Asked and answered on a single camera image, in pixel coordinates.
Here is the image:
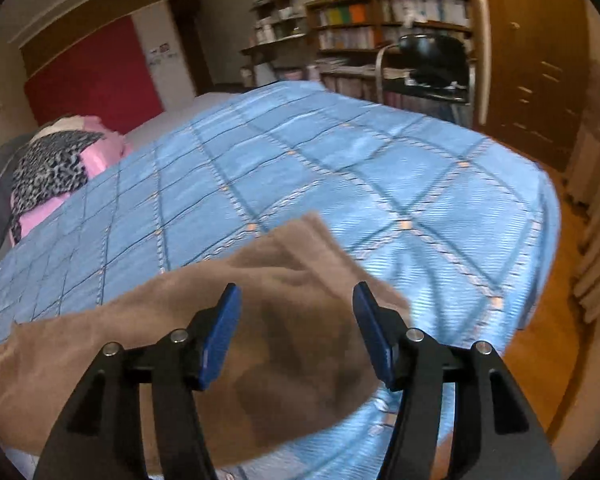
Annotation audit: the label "leopard print blanket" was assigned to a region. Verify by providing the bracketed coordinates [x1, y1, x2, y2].
[9, 130, 104, 245]

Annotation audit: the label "brown fleece pants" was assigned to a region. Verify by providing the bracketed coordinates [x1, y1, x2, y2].
[0, 214, 410, 467]

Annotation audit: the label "red wall panel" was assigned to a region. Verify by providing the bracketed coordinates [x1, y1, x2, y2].
[24, 16, 163, 134]

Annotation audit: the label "wooden wardrobe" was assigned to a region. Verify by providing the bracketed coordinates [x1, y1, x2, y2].
[484, 0, 590, 171]

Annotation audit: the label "wooden bookshelf with books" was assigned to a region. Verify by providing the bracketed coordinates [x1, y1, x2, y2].
[306, 0, 481, 122]

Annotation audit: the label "black chair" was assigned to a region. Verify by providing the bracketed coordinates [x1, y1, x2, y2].
[374, 32, 477, 128]

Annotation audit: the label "pink blanket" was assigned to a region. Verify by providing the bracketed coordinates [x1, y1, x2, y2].
[20, 115, 131, 237]

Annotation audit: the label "blue checked quilt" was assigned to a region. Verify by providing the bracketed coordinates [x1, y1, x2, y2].
[0, 81, 560, 479]

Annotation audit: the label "small wooden shelf desk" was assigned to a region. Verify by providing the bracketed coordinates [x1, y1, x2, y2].
[240, 0, 310, 89]

